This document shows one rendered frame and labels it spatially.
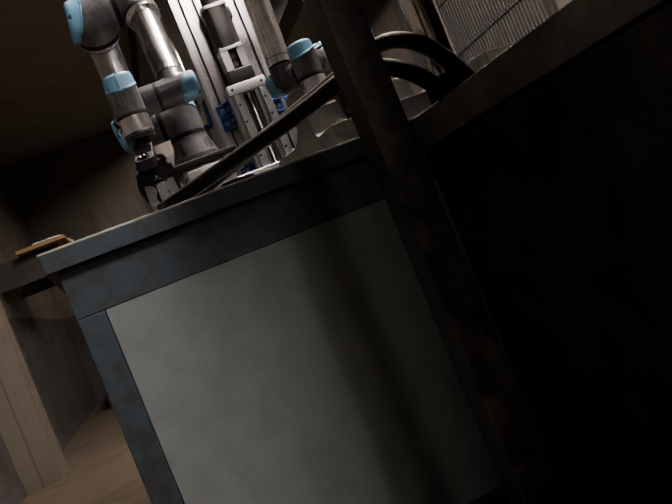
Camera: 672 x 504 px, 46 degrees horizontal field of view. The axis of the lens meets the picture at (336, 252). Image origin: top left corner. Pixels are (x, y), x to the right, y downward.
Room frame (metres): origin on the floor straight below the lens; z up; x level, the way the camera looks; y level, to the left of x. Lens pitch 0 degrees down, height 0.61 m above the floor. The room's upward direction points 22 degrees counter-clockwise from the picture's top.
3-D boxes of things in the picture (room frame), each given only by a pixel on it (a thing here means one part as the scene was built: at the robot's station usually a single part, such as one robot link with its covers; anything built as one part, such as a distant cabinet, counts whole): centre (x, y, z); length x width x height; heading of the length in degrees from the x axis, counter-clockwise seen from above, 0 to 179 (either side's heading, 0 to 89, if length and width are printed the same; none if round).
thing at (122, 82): (1.91, 0.33, 1.14); 0.09 x 0.08 x 0.11; 9
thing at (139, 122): (1.91, 0.33, 1.07); 0.08 x 0.08 x 0.05
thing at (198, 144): (2.56, 0.30, 1.09); 0.15 x 0.15 x 0.10
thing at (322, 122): (1.94, -0.14, 0.87); 0.50 x 0.26 x 0.14; 16
